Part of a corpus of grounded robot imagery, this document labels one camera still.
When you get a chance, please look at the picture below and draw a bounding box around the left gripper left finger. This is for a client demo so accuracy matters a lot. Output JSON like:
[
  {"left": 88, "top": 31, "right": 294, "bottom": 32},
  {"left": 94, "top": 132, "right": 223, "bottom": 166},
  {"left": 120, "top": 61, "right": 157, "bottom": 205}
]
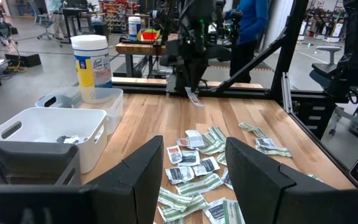
[{"left": 0, "top": 135, "right": 164, "bottom": 224}]

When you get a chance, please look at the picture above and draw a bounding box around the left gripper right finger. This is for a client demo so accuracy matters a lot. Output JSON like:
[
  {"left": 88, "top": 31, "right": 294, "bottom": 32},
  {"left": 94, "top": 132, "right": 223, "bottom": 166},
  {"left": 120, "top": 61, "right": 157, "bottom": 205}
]
[{"left": 224, "top": 136, "right": 358, "bottom": 224}]

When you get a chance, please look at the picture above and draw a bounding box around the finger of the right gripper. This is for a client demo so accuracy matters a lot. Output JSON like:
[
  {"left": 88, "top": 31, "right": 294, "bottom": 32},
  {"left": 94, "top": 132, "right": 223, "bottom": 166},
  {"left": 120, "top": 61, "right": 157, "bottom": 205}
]
[
  {"left": 174, "top": 60, "right": 193, "bottom": 93},
  {"left": 191, "top": 60, "right": 210, "bottom": 93}
]

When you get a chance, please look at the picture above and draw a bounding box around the green striped bandage packet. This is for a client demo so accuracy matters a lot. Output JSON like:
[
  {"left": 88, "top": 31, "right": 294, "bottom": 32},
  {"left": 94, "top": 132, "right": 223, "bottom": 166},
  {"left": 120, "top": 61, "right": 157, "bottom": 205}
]
[
  {"left": 158, "top": 194, "right": 209, "bottom": 223},
  {"left": 255, "top": 144, "right": 293, "bottom": 158},
  {"left": 307, "top": 173, "right": 324, "bottom": 183},
  {"left": 157, "top": 186, "right": 193, "bottom": 213},
  {"left": 197, "top": 136, "right": 227, "bottom": 156},
  {"left": 216, "top": 151, "right": 228, "bottom": 166},
  {"left": 208, "top": 126, "right": 228, "bottom": 144},
  {"left": 222, "top": 198, "right": 246, "bottom": 224},
  {"left": 238, "top": 121, "right": 269, "bottom": 138},
  {"left": 184, "top": 86, "right": 205, "bottom": 108},
  {"left": 175, "top": 172, "right": 224, "bottom": 197}
]

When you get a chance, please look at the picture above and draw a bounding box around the white packet red print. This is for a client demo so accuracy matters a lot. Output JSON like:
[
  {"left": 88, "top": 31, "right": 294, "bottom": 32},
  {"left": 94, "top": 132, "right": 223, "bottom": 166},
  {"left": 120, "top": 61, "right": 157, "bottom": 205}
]
[
  {"left": 166, "top": 145, "right": 183, "bottom": 165},
  {"left": 176, "top": 137, "right": 191, "bottom": 148}
]

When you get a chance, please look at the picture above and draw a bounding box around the red plastic container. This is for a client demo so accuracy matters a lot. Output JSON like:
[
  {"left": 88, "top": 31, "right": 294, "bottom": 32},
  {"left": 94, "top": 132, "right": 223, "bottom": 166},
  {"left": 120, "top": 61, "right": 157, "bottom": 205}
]
[{"left": 141, "top": 29, "right": 162, "bottom": 42}]

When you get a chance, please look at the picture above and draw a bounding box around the person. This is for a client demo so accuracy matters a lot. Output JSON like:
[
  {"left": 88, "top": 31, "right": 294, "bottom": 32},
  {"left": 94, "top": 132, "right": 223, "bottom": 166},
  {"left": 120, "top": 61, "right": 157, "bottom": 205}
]
[
  {"left": 48, "top": 0, "right": 70, "bottom": 40},
  {"left": 223, "top": 0, "right": 269, "bottom": 83}
]

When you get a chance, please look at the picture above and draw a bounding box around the disinfecting wipes canister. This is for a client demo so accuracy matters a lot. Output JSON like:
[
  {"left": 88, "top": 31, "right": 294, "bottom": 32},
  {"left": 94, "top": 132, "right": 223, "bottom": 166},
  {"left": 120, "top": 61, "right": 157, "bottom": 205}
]
[
  {"left": 127, "top": 16, "right": 142, "bottom": 42},
  {"left": 70, "top": 34, "right": 113, "bottom": 103}
]

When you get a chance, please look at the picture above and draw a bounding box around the clear plastic bin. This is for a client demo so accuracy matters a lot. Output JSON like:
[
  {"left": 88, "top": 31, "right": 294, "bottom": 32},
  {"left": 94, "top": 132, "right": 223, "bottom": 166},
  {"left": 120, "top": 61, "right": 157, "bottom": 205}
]
[{"left": 35, "top": 86, "right": 124, "bottom": 135}]

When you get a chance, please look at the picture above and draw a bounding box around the red parts shelf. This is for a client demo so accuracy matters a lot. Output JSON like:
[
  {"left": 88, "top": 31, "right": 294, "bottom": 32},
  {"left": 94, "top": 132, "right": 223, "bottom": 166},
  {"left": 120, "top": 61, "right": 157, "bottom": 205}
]
[{"left": 99, "top": 0, "right": 137, "bottom": 34}]

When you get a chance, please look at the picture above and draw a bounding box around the dark grey plastic bin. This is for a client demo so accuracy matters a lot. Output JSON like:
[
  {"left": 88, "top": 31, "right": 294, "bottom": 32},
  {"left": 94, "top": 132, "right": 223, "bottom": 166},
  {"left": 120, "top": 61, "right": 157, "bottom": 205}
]
[{"left": 0, "top": 141, "right": 81, "bottom": 187}]

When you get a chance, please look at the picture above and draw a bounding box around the white plastic bin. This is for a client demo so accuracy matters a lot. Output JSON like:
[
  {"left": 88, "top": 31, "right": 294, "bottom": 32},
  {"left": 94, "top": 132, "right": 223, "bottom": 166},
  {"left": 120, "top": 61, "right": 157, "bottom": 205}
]
[{"left": 0, "top": 106, "right": 108, "bottom": 174}]

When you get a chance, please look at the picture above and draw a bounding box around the black standing desk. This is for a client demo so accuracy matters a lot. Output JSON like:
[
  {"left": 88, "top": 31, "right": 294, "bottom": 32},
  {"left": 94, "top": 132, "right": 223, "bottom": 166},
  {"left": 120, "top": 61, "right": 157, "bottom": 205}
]
[{"left": 62, "top": 7, "right": 103, "bottom": 45}]

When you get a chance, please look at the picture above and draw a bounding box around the white machine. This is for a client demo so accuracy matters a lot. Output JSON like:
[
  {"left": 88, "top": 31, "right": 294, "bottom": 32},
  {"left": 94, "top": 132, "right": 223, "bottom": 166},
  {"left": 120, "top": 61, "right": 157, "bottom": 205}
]
[{"left": 298, "top": 21, "right": 345, "bottom": 44}]

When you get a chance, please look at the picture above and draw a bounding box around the black floor box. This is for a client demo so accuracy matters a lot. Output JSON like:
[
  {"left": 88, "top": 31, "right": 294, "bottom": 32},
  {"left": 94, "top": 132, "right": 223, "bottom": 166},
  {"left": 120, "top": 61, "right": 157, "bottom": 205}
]
[{"left": 4, "top": 52, "right": 42, "bottom": 68}]

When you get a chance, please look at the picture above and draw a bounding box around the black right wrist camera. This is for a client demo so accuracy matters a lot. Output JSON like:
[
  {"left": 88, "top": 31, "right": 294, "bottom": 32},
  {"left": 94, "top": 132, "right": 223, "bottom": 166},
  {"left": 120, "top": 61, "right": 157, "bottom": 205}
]
[{"left": 172, "top": 41, "right": 211, "bottom": 63}]

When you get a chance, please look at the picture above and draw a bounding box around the yellow floor cable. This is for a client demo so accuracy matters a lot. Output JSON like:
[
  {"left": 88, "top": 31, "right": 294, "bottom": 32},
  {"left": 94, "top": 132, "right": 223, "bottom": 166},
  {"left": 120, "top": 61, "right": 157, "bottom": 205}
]
[{"left": 2, "top": 60, "right": 28, "bottom": 75}]

